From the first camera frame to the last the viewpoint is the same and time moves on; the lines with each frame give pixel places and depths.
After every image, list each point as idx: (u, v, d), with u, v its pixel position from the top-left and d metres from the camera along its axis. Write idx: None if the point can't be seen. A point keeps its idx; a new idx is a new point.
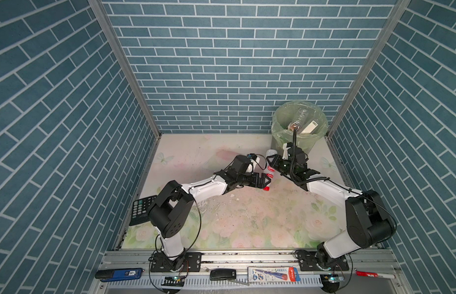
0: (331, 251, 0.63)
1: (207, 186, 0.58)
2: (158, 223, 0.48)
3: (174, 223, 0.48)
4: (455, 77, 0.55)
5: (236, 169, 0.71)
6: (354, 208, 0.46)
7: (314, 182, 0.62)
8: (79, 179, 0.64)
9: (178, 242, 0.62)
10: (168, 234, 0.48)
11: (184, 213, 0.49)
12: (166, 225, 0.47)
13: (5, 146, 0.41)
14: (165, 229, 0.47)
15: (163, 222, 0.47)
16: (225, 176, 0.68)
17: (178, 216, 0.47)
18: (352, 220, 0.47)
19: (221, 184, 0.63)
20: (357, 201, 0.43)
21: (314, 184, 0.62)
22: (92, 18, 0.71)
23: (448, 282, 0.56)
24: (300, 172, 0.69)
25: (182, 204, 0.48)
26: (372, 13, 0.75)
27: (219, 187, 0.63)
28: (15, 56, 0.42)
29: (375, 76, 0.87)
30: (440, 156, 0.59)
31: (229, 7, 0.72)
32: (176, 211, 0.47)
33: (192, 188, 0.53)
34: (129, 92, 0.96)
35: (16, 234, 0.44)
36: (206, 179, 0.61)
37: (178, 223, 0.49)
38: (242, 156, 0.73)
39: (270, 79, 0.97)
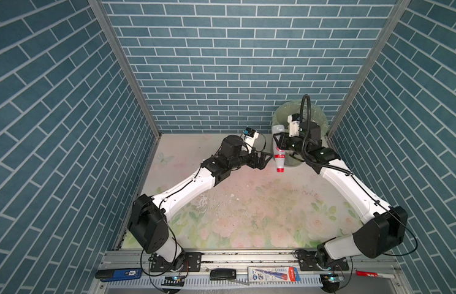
0: (332, 253, 0.63)
1: (187, 188, 0.50)
2: (140, 241, 0.45)
3: (154, 239, 0.44)
4: (455, 77, 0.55)
5: (225, 154, 0.59)
6: (379, 228, 0.41)
7: (331, 171, 0.52)
8: (79, 179, 0.64)
9: (170, 249, 0.61)
10: (153, 249, 0.46)
11: (160, 228, 0.44)
12: (147, 242, 0.43)
13: (5, 146, 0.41)
14: (147, 247, 0.43)
15: (144, 240, 0.44)
16: (215, 164, 0.59)
17: (154, 233, 0.43)
18: (368, 234, 0.43)
19: (206, 181, 0.54)
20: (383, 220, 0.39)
21: (333, 173, 0.52)
22: (92, 18, 0.71)
23: (448, 282, 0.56)
24: (314, 150, 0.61)
25: (154, 222, 0.42)
26: (372, 13, 0.75)
27: (205, 183, 0.55)
28: (15, 56, 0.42)
29: (375, 76, 0.87)
30: (440, 156, 0.59)
31: (229, 7, 0.72)
32: (151, 229, 0.42)
33: (168, 199, 0.47)
34: (129, 92, 0.96)
35: (16, 234, 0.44)
36: (187, 179, 0.53)
37: (159, 237, 0.46)
38: (231, 139, 0.59)
39: (270, 79, 0.97)
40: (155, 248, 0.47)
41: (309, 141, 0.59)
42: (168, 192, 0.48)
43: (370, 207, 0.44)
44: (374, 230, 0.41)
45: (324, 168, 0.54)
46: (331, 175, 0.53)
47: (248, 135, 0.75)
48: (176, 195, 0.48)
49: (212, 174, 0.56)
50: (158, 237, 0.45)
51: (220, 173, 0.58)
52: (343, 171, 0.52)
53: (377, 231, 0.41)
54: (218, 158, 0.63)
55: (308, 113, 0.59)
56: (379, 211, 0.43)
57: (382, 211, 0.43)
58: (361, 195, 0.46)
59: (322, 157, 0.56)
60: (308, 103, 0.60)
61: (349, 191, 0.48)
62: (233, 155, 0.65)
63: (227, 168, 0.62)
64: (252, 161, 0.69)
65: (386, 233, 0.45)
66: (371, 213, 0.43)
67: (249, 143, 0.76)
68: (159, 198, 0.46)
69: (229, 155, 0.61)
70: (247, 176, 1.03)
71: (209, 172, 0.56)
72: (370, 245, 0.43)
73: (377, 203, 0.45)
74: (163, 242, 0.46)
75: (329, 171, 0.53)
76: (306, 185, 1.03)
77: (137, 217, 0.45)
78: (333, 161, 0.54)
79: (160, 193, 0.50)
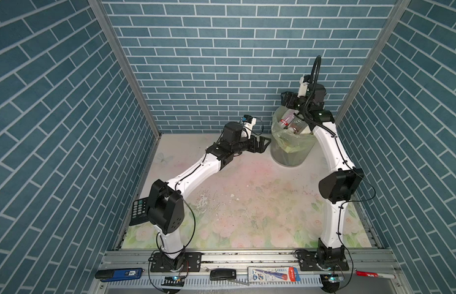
0: (327, 242, 0.65)
1: (197, 172, 0.54)
2: (158, 223, 0.49)
3: (173, 220, 0.48)
4: (455, 77, 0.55)
5: (227, 139, 0.63)
6: (337, 177, 0.54)
7: (321, 133, 0.61)
8: (79, 179, 0.64)
9: (176, 239, 0.62)
10: (171, 229, 0.50)
11: (178, 209, 0.48)
12: (166, 223, 0.47)
13: (5, 146, 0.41)
14: (166, 227, 0.47)
15: (162, 221, 0.48)
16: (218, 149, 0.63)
17: (172, 214, 0.47)
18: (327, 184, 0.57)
19: (212, 164, 0.58)
20: (341, 174, 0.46)
21: (322, 132, 0.61)
22: (92, 18, 0.71)
23: (448, 282, 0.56)
24: (314, 111, 0.64)
25: (172, 202, 0.46)
26: (373, 13, 0.75)
27: (212, 167, 0.59)
28: (15, 56, 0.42)
29: (375, 76, 0.87)
30: (440, 156, 0.59)
31: (230, 7, 0.72)
32: (169, 209, 0.46)
33: (181, 182, 0.50)
34: (129, 92, 0.96)
35: (16, 234, 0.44)
36: (196, 164, 0.56)
37: (176, 218, 0.50)
38: (231, 125, 0.63)
39: (270, 79, 0.97)
40: (174, 228, 0.51)
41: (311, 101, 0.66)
42: (180, 176, 0.52)
43: (337, 163, 0.56)
44: (332, 179, 0.54)
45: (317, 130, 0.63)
46: (319, 133, 0.62)
47: (246, 121, 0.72)
48: (189, 177, 0.52)
49: (217, 158, 0.60)
50: (176, 218, 0.49)
51: (225, 158, 0.62)
52: (330, 133, 0.61)
53: (333, 180, 0.54)
54: (220, 144, 0.67)
55: (315, 75, 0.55)
56: (342, 168, 0.55)
57: (346, 168, 0.55)
58: (335, 154, 0.57)
59: (318, 117, 0.63)
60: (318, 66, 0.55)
61: (328, 149, 0.59)
62: (235, 141, 0.69)
63: (228, 152, 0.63)
64: (252, 146, 0.73)
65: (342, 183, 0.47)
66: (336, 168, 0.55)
67: (247, 128, 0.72)
68: (173, 181, 0.50)
69: (231, 141, 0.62)
70: (247, 176, 1.03)
71: (216, 157, 0.60)
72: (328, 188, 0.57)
73: (345, 162, 0.56)
74: (180, 222, 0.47)
75: (320, 131, 0.62)
76: (306, 185, 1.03)
77: (154, 199, 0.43)
78: (326, 122, 0.62)
79: (173, 177, 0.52)
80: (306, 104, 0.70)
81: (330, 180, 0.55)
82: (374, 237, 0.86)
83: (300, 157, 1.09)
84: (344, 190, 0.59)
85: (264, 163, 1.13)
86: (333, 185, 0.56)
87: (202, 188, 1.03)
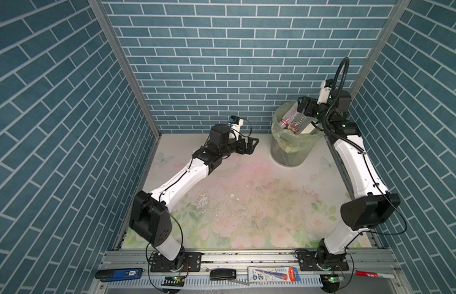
0: (331, 249, 0.63)
1: (183, 179, 0.51)
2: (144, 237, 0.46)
3: (159, 232, 0.46)
4: (455, 77, 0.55)
5: (214, 143, 0.61)
6: (366, 204, 0.44)
7: (348, 150, 0.51)
8: (79, 179, 0.64)
9: (171, 244, 0.61)
10: (158, 242, 0.47)
11: (164, 220, 0.45)
12: (152, 236, 0.45)
13: (5, 146, 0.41)
14: (153, 240, 0.45)
15: (148, 234, 0.45)
16: (205, 153, 0.61)
17: (158, 226, 0.44)
18: (352, 209, 0.47)
19: (200, 169, 0.56)
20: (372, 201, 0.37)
21: (346, 147, 0.52)
22: (92, 18, 0.71)
23: (448, 282, 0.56)
24: (337, 121, 0.56)
25: (157, 214, 0.43)
26: (373, 13, 0.75)
27: (200, 173, 0.56)
28: (15, 56, 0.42)
29: (375, 76, 0.87)
30: (440, 156, 0.59)
31: (230, 7, 0.72)
32: (155, 222, 0.44)
33: (166, 192, 0.47)
34: (129, 92, 0.96)
35: (16, 234, 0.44)
36: (181, 171, 0.54)
37: (163, 230, 0.47)
38: (219, 128, 0.61)
39: (270, 79, 0.97)
40: (162, 239, 0.48)
41: (334, 110, 0.57)
42: (165, 185, 0.49)
43: (366, 186, 0.46)
44: (360, 205, 0.44)
45: (341, 145, 0.53)
46: (342, 148, 0.53)
47: (233, 122, 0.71)
48: (173, 185, 0.49)
49: (205, 163, 0.57)
50: (162, 229, 0.47)
51: (212, 162, 0.60)
52: (357, 148, 0.51)
53: (362, 206, 0.44)
54: (208, 148, 0.64)
55: (342, 79, 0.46)
56: (373, 192, 0.46)
57: (377, 193, 0.45)
58: (364, 174, 0.48)
59: (341, 130, 0.54)
60: (346, 67, 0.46)
61: (354, 168, 0.49)
62: (222, 143, 0.64)
63: (217, 155, 0.61)
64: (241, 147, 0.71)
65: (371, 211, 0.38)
66: (365, 192, 0.46)
67: (235, 130, 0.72)
68: (156, 192, 0.47)
69: (219, 144, 0.63)
70: (247, 176, 1.03)
71: (202, 161, 0.58)
72: (353, 215, 0.47)
73: (376, 184, 0.46)
74: (167, 233, 0.50)
75: (342, 144, 0.53)
76: (306, 185, 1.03)
77: (138, 213, 0.46)
78: (352, 136, 0.53)
79: (157, 188, 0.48)
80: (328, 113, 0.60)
81: (358, 207, 0.45)
82: (373, 237, 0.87)
83: (299, 157, 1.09)
84: (372, 218, 0.49)
85: (264, 163, 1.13)
86: (362, 214, 0.46)
87: (201, 188, 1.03)
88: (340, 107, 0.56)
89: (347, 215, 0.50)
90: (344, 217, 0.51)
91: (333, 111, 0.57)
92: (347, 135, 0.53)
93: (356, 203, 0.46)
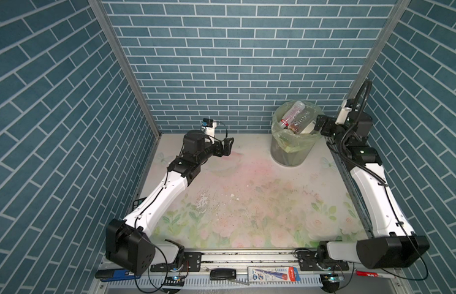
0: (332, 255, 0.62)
1: (160, 196, 0.48)
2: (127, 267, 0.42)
3: (141, 260, 0.42)
4: (455, 77, 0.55)
5: (190, 151, 0.58)
6: (388, 245, 0.38)
7: (364, 177, 0.47)
8: (79, 179, 0.64)
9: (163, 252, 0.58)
10: (142, 268, 0.44)
11: (144, 247, 0.42)
12: (133, 265, 0.41)
13: (4, 146, 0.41)
14: (135, 269, 0.41)
15: (130, 263, 0.42)
16: (183, 164, 0.57)
17: (138, 255, 0.41)
18: (374, 247, 0.41)
19: (178, 184, 0.52)
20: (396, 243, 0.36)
21: (366, 177, 0.47)
22: (92, 18, 0.71)
23: (448, 282, 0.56)
24: (353, 146, 0.51)
25: (135, 242, 0.39)
26: (373, 13, 0.75)
27: (178, 186, 0.53)
28: (15, 56, 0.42)
29: (375, 76, 0.87)
30: (440, 156, 0.59)
31: (230, 7, 0.72)
32: (134, 251, 0.40)
33: (142, 216, 0.43)
34: (129, 92, 0.96)
35: (16, 233, 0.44)
36: (158, 187, 0.50)
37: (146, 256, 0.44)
38: (191, 136, 0.56)
39: (270, 79, 0.97)
40: (144, 266, 0.45)
41: (352, 134, 0.52)
42: (140, 208, 0.45)
43: (389, 225, 0.40)
44: (382, 245, 0.38)
45: (357, 171, 0.49)
46: (361, 177, 0.48)
47: (206, 126, 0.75)
48: (150, 207, 0.45)
49: (182, 176, 0.53)
50: (145, 256, 0.44)
51: (191, 171, 0.57)
52: (377, 179, 0.46)
53: (384, 247, 0.38)
54: (184, 157, 0.61)
55: (364, 101, 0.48)
56: (396, 233, 0.40)
57: (401, 234, 0.40)
58: (386, 210, 0.42)
59: (359, 155, 0.49)
60: (368, 91, 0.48)
61: (374, 202, 0.44)
62: (198, 150, 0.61)
63: (193, 163, 0.58)
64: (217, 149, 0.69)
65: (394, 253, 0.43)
66: (387, 231, 0.40)
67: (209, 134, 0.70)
68: (132, 217, 0.43)
69: (195, 152, 0.59)
70: (247, 176, 1.03)
71: (179, 174, 0.54)
72: (374, 254, 0.41)
73: (400, 224, 0.41)
74: (151, 258, 0.47)
75: (361, 173, 0.48)
76: (305, 185, 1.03)
77: (113, 244, 0.41)
78: (370, 163, 0.48)
79: (132, 213, 0.44)
80: (345, 137, 0.54)
81: (379, 247, 0.39)
82: None
83: (299, 157, 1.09)
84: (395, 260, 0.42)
85: (264, 163, 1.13)
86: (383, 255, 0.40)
87: (201, 188, 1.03)
88: (358, 131, 0.51)
89: (369, 255, 0.42)
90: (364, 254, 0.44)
91: (351, 135, 0.52)
92: (364, 163, 0.48)
93: (377, 242, 0.40)
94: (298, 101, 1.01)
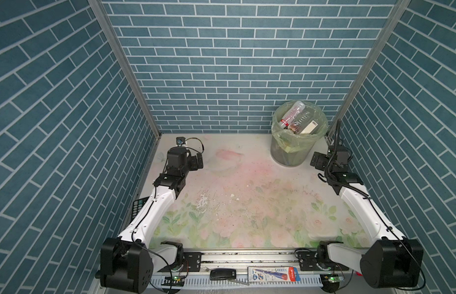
0: (333, 256, 0.62)
1: (152, 210, 0.49)
2: (127, 286, 0.40)
3: (142, 275, 0.42)
4: (455, 77, 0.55)
5: (174, 165, 0.61)
6: (383, 250, 0.39)
7: (350, 193, 0.53)
8: (79, 179, 0.64)
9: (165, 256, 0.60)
10: (143, 286, 0.43)
11: (144, 259, 0.42)
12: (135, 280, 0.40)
13: (4, 146, 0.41)
14: (136, 285, 0.40)
15: (130, 280, 0.40)
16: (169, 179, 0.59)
17: (139, 266, 0.40)
18: (372, 258, 0.41)
19: (167, 195, 0.54)
20: (391, 246, 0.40)
21: (351, 193, 0.53)
22: (92, 18, 0.71)
23: (448, 282, 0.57)
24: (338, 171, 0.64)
25: (135, 254, 0.39)
26: (373, 13, 0.75)
27: (167, 199, 0.54)
28: (15, 56, 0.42)
29: (375, 76, 0.87)
30: (440, 156, 0.59)
31: (230, 7, 0.72)
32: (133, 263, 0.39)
33: (138, 229, 0.44)
34: (129, 92, 0.96)
35: (16, 234, 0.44)
36: (148, 201, 0.51)
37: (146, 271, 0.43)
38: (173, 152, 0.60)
39: (270, 79, 0.97)
40: (144, 283, 0.43)
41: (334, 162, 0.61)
42: (133, 223, 0.45)
43: (380, 231, 0.43)
44: (378, 252, 0.39)
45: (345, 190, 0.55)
46: (348, 195, 0.54)
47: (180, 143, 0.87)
48: (143, 220, 0.46)
49: (170, 188, 0.55)
50: (144, 271, 0.43)
51: (177, 184, 0.59)
52: (361, 194, 0.52)
53: (380, 252, 0.39)
54: (169, 173, 0.63)
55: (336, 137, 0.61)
56: (388, 236, 0.42)
57: (393, 238, 0.41)
58: (374, 218, 0.46)
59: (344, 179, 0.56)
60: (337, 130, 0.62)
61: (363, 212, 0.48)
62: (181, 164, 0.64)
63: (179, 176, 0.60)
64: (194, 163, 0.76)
65: (391, 260, 0.43)
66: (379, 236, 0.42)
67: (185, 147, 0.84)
68: (127, 233, 0.43)
69: (179, 166, 0.62)
70: (247, 176, 1.03)
71: (167, 187, 0.56)
72: (376, 264, 0.40)
73: (390, 229, 0.43)
74: (149, 275, 0.45)
75: (347, 192, 0.54)
76: (305, 185, 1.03)
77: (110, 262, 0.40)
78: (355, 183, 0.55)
79: (126, 229, 0.44)
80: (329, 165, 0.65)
81: (376, 255, 0.40)
82: None
83: (299, 157, 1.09)
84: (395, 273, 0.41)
85: (264, 163, 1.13)
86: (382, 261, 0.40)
87: (201, 188, 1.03)
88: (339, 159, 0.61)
89: (371, 271, 0.42)
90: (367, 273, 0.43)
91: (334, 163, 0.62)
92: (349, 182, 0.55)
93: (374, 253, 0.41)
94: (298, 101, 1.00)
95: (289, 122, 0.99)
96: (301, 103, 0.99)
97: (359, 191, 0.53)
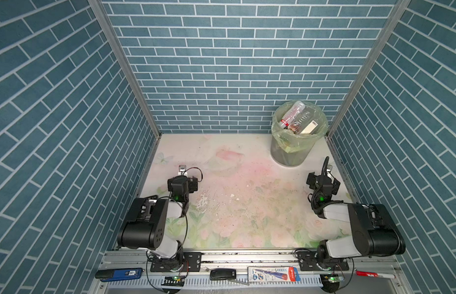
0: (332, 252, 0.63)
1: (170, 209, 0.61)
2: (141, 239, 0.45)
3: (159, 228, 0.48)
4: (455, 77, 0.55)
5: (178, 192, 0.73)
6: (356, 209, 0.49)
7: (329, 209, 0.65)
8: (79, 179, 0.64)
9: (168, 247, 0.61)
10: (155, 244, 0.46)
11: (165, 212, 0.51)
12: (154, 225, 0.46)
13: (5, 146, 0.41)
14: (154, 229, 0.46)
15: (146, 232, 0.45)
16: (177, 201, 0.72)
17: (161, 212, 0.49)
18: (355, 224, 0.47)
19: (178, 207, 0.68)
20: (361, 206, 0.52)
21: (330, 210, 0.64)
22: (92, 18, 0.71)
23: (448, 282, 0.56)
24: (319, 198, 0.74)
25: (160, 201, 0.51)
26: (373, 13, 0.75)
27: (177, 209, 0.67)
28: (15, 56, 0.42)
29: (375, 76, 0.87)
30: (440, 156, 0.59)
31: (229, 7, 0.72)
32: (157, 209, 0.49)
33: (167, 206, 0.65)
34: (129, 92, 0.96)
35: (16, 234, 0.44)
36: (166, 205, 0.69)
37: (160, 229, 0.48)
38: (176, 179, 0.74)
39: (270, 79, 0.97)
40: (157, 239, 0.47)
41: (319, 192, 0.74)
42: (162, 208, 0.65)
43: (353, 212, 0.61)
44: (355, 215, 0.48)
45: (326, 209, 0.67)
46: (330, 209, 0.64)
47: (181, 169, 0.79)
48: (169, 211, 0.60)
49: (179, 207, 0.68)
50: (160, 226, 0.49)
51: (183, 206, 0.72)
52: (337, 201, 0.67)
53: (355, 214, 0.48)
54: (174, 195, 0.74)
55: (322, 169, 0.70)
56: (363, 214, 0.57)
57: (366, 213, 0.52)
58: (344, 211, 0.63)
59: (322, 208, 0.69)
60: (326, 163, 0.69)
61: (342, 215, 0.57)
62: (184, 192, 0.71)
63: (184, 200, 0.75)
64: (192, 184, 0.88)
65: (367, 220, 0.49)
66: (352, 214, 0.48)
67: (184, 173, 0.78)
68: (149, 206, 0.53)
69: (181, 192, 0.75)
70: (247, 176, 1.03)
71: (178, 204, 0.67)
72: (359, 227, 0.46)
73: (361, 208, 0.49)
74: (162, 236, 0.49)
75: (329, 209, 0.65)
76: (305, 185, 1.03)
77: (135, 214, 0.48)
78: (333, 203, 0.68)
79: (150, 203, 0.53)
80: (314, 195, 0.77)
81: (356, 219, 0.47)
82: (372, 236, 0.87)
83: (300, 157, 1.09)
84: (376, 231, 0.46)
85: (264, 163, 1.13)
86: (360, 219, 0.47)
87: (201, 188, 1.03)
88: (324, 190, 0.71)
89: (361, 239, 0.45)
90: (361, 248, 0.45)
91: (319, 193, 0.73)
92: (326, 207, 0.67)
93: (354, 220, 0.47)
94: (298, 101, 1.01)
95: (288, 121, 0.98)
96: (301, 103, 0.99)
97: (334, 207, 0.62)
